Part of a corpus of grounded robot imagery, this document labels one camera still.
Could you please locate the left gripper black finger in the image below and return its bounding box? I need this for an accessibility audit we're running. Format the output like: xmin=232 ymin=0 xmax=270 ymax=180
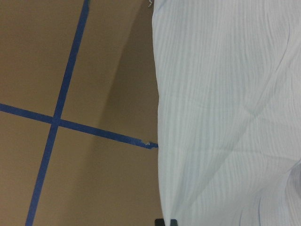
xmin=155 ymin=218 xmax=164 ymax=226

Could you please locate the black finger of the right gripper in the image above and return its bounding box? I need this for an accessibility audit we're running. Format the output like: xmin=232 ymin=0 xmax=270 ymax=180
xmin=170 ymin=219 xmax=177 ymax=226

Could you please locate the light blue button-up shirt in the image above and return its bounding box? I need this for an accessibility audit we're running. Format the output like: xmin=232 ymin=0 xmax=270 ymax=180
xmin=152 ymin=0 xmax=301 ymax=226

